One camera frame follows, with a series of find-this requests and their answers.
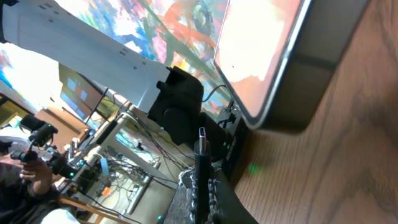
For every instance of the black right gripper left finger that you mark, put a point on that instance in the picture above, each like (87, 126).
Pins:
(183, 207)

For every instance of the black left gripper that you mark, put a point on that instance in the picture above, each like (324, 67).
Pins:
(226, 135)

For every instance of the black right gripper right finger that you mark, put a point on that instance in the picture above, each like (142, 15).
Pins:
(226, 208)

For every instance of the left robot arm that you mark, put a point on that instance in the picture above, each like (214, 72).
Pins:
(170, 96)

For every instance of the operator hand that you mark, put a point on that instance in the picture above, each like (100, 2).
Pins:
(39, 173)

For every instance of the colourful abstract painting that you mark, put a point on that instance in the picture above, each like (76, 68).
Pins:
(174, 33)

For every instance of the white desk with cables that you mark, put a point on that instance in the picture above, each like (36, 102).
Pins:
(129, 171)

